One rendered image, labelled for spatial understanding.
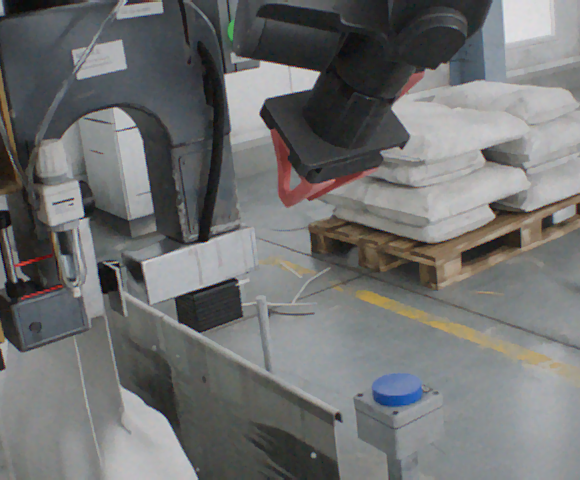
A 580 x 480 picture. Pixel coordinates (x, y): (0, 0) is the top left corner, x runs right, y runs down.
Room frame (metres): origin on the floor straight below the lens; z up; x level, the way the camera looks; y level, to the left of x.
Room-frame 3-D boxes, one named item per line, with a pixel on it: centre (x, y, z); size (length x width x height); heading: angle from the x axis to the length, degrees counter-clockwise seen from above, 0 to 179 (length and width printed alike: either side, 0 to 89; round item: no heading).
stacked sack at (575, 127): (4.02, -1.20, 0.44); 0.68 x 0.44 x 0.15; 123
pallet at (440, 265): (4.02, -0.83, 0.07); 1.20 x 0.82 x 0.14; 125
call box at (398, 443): (0.97, -0.11, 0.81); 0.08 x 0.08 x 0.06; 33
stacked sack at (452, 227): (3.81, -0.56, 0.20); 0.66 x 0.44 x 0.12; 33
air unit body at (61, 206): (0.83, 0.21, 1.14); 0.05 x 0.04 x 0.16; 123
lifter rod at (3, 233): (0.82, 0.27, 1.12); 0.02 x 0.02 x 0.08; 33
